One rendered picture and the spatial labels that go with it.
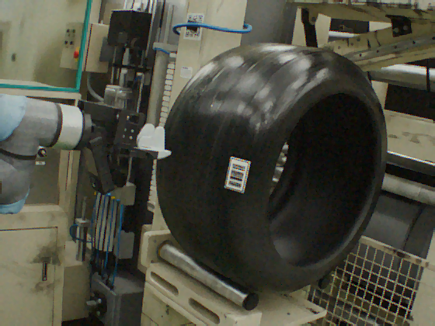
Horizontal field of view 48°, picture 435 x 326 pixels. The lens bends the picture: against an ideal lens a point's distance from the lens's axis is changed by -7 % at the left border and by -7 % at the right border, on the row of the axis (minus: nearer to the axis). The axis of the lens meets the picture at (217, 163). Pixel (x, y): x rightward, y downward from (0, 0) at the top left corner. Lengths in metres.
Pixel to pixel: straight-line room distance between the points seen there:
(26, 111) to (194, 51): 0.71
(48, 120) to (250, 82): 0.43
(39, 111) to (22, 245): 0.88
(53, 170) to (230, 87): 0.78
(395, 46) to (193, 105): 0.64
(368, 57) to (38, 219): 1.11
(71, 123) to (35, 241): 0.86
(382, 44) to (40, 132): 1.01
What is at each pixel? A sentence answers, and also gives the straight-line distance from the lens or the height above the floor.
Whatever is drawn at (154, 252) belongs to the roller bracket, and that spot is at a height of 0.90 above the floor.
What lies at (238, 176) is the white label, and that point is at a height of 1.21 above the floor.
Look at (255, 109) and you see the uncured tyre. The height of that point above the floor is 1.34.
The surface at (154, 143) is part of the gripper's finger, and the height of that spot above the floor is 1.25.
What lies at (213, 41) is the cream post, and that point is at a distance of 1.41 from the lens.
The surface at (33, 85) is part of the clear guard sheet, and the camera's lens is 1.57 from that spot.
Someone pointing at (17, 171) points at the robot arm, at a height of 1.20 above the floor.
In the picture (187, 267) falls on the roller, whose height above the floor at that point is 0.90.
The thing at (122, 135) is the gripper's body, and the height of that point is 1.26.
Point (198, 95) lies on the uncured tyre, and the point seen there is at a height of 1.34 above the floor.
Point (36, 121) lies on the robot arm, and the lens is 0.82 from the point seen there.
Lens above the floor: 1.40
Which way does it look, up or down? 10 degrees down
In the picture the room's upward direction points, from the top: 9 degrees clockwise
